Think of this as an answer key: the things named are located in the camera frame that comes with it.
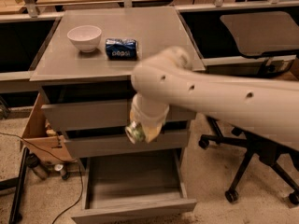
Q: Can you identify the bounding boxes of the blue pepsi can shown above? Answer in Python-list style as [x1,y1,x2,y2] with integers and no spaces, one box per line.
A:
[105,38,137,59]

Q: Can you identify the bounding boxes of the grey top drawer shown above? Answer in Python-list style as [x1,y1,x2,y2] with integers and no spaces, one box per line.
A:
[41,92,201,132]

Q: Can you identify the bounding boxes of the white bowl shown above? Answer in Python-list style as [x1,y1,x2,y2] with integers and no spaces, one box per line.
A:
[67,25,102,52]

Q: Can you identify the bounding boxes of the black office chair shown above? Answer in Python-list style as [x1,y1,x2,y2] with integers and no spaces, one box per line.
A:
[198,11,299,205]

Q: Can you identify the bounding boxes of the green soda can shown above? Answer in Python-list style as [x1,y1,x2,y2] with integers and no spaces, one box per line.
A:
[125,121,146,144]

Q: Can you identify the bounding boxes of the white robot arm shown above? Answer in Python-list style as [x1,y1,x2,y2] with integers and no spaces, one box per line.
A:
[130,47,299,151]

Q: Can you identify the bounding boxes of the grey drawer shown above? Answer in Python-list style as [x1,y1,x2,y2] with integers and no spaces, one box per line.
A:
[65,130,190,158]
[72,149,196,224]
[41,92,201,132]

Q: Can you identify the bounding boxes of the black floor cable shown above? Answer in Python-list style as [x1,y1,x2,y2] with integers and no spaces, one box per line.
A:
[0,132,85,224]

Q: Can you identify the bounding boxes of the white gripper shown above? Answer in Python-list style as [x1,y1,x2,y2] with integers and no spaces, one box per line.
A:
[130,93,169,143]

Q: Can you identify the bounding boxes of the black stand leg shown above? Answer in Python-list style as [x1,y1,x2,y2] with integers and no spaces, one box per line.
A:
[0,147,30,224]

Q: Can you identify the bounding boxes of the brown cardboard box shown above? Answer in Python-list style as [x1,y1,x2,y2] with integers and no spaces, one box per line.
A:
[21,94,73,165]

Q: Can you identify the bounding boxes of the grey middle drawer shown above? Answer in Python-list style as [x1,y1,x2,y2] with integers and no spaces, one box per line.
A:
[65,130,190,158]

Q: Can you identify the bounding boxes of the small can on floor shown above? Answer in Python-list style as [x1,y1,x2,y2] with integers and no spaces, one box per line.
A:
[54,164,69,180]

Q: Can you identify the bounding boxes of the grey drawer cabinet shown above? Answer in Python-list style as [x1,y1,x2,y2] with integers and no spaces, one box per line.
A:
[30,6,206,224]

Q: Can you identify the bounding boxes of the metal bottle on floor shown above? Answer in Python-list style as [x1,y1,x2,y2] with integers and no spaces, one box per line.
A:
[25,154,49,180]

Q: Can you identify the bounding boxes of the grey bottom drawer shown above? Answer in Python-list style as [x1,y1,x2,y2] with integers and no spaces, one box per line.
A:
[72,149,196,224]

